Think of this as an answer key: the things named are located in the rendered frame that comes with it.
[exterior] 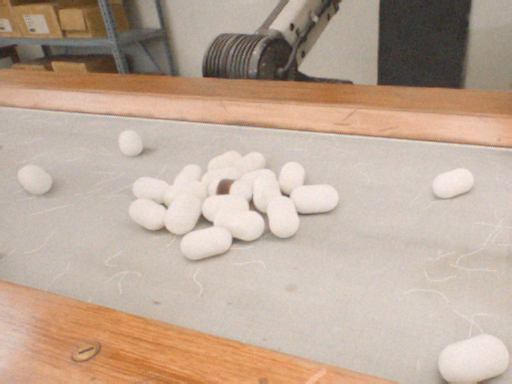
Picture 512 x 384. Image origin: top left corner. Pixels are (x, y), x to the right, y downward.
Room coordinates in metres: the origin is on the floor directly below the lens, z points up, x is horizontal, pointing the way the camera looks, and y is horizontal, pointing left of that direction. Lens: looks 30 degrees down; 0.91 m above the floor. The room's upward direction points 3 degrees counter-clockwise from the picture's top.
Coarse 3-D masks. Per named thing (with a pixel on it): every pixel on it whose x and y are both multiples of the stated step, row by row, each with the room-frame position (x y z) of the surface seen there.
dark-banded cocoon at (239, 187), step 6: (216, 180) 0.30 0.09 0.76; (210, 186) 0.30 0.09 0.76; (216, 186) 0.30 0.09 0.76; (234, 186) 0.29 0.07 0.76; (240, 186) 0.29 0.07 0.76; (246, 186) 0.29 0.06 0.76; (210, 192) 0.30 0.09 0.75; (234, 192) 0.29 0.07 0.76; (240, 192) 0.29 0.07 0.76; (246, 192) 0.29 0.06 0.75; (246, 198) 0.29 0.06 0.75
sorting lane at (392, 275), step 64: (0, 128) 0.52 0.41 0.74; (64, 128) 0.51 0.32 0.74; (128, 128) 0.50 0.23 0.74; (192, 128) 0.48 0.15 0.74; (256, 128) 0.47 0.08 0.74; (0, 192) 0.34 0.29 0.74; (64, 192) 0.34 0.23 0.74; (128, 192) 0.33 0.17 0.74; (384, 192) 0.30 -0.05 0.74; (0, 256) 0.24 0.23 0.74; (64, 256) 0.24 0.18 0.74; (128, 256) 0.24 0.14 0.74; (256, 256) 0.23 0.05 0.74; (320, 256) 0.22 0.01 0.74; (384, 256) 0.22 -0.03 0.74; (448, 256) 0.22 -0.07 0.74; (192, 320) 0.17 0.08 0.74; (256, 320) 0.17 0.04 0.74; (320, 320) 0.17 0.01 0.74; (384, 320) 0.16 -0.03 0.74; (448, 320) 0.16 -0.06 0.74
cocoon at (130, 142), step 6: (126, 132) 0.42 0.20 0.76; (132, 132) 0.42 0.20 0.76; (120, 138) 0.41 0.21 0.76; (126, 138) 0.41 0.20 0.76; (132, 138) 0.41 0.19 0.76; (138, 138) 0.41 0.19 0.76; (120, 144) 0.40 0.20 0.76; (126, 144) 0.40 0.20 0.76; (132, 144) 0.40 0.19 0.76; (138, 144) 0.41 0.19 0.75; (126, 150) 0.40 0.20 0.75; (132, 150) 0.40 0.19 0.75; (138, 150) 0.40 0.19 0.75; (132, 156) 0.41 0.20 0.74
